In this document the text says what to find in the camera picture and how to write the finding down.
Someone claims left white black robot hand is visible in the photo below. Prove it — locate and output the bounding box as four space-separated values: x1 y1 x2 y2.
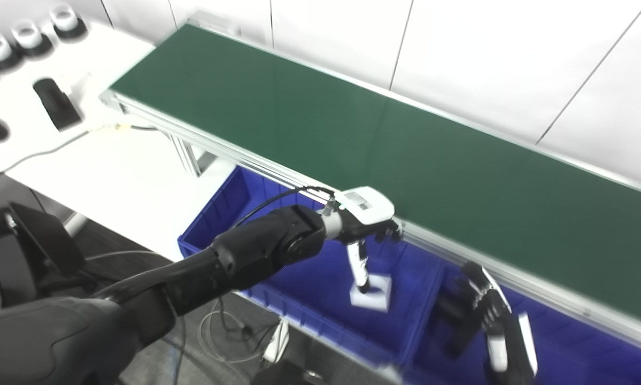
334 186 404 295

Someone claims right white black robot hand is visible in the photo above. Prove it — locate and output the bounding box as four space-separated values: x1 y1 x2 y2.
459 261 539 385

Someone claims white square part with hole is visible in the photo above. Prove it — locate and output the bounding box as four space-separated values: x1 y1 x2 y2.
350 274 393 313

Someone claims black block part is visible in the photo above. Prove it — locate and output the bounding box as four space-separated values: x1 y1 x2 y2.
435 291 482 357

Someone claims green conveyor belt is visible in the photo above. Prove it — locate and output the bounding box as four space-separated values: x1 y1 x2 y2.
109 24 641 328
98 19 641 359

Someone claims blue plastic bin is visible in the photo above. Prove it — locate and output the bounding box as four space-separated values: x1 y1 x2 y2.
177 165 449 367
400 262 641 385

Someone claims aluminium conveyor leg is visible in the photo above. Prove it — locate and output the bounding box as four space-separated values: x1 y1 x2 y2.
165 131 217 178

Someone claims white power strip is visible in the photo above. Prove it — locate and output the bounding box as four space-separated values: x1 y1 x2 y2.
261 318 292 365

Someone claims black rectangular device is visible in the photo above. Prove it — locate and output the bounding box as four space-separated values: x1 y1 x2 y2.
33 78 83 133

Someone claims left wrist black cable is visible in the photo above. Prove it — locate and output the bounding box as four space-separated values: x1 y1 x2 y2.
235 186 336 228

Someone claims white floor cable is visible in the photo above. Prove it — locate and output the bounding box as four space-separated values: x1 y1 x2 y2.
198 298 278 365

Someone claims thin cable with yellow connector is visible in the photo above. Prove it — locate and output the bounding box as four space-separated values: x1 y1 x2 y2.
0 122 160 191

